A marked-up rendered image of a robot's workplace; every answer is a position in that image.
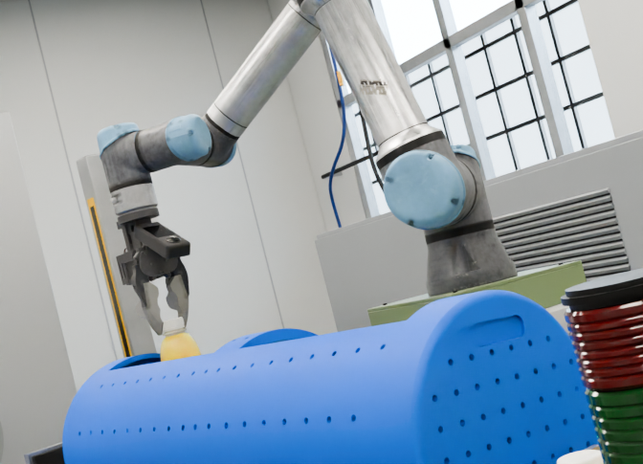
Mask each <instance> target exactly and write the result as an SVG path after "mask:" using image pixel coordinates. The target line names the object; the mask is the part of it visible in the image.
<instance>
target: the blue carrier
mask: <svg viewBox="0 0 643 464"><path fill-rule="evenodd" d="M571 343H572V340H571V339H570V337H569V336H568V334H567V333H566V331H565V330H564V328H563V327H562V326H561V325H560V324H559V322H558V321H557V320H556V319H555V318H554V317H553V316H552V315H551V314H550V313H549V312H548V311H546V310H545V309H544V308H543V307H541V305H540V304H538V303H537V302H535V301H533V300H532V299H530V298H527V297H525V296H522V295H520V294H517V293H513V292H509V291H503V290H487V291H481V292H475V293H471V294H465V295H460V296H455V297H449V298H442V299H439V300H436V301H434V302H431V303H429V304H427V305H426V306H424V307H422V308H421V309H419V310H418V311H417V312H415V313H414V314H413V315H412V316H411V317H410V318H409V319H408V320H404V321H398V322H393V323H387V324H381V325H375V326H369V327H364V328H358V329H352V330H346V331H341V332H335V333H330V334H324V335H317V334H314V333H312V332H309V331H305V330H301V329H295V328H282V329H276V330H270V331H265V332H260V333H254V334H250V335H246V336H242V337H239V338H237V339H235V340H232V341H230V342H228V343H226V344H224V345H223V346H221V347H220V348H219V349H218V350H216V351H215V352H214V353H211V354H205V355H199V356H193V357H187V358H182V359H176V360H170V361H164V362H161V357H160V353H148V354H142V355H137V356H131V357H126V358H122V359H119V360H116V361H114V362H112V363H110V364H108V365H105V366H104V367H102V368H100V369H99V370H98V371H96V372H95V373H94V374H93V375H92V376H91V377H89V378H88V379H87V381H86V382H85V383H84V384H83V385H82V386H81V388H80V389H79V390H78V392H77V394H76V396H75V397H74V399H73V401H72V403H71V406H70V407H69V409H68V412H67V415H66V419H65V423H64V429H63V437H62V449H63V457H64V463H65V464H557V460H558V459H559V458H560V457H562V456H564V455H566V454H569V453H575V452H579V451H582V450H584V449H586V448H588V447H590V446H592V445H598V442H597V436H596V434H595V430H594V425H593V424H592V420H591V414H590V412H589V409H588V402H587V398H586V395H585V390H586V387H584V386H583V384H582V381H581V376H582V375H580V373H579V366H578V365H577V363H576V359H577V358H576V357H575V355H574V350H575V349H574V348H573V347H572V344H571Z"/></svg>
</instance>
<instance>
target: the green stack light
mask: <svg viewBox="0 0 643 464"><path fill-rule="evenodd" d="M585 395H586V398H587V402H588V409H589V412H590V414H591V420H592V424H593V425H594V430H595V434H596V436H597V442H598V445H599V448H600V453H601V456H602V458H603V463H604V464H643V387H635V388H628V389H620V390H607V391H599V390H590V389H588V388H586V390H585Z"/></svg>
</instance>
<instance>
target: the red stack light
mask: <svg viewBox="0 0 643 464"><path fill-rule="evenodd" d="M564 316H565V321H566V322H567V330H568V331H569V332H570V333H569V337H570V339H571V340H572V343H571V344H572V347H573V348H574V349H575V350H574V355H575V357H576V358H577V359H576V363H577V365H578V366H579V373H580V375H582V376H581V381H582V384H583V386H584V387H586V388H588V389H590V390H599V391H607V390H620V389H628V388H635V387H643V298H642V299H637V300H633V301H629V302H624V303H620V304H615V305H611V306H605V307H600V308H593V309H587V310H570V309H569V308H568V309H567V310H566V311H565V314H564Z"/></svg>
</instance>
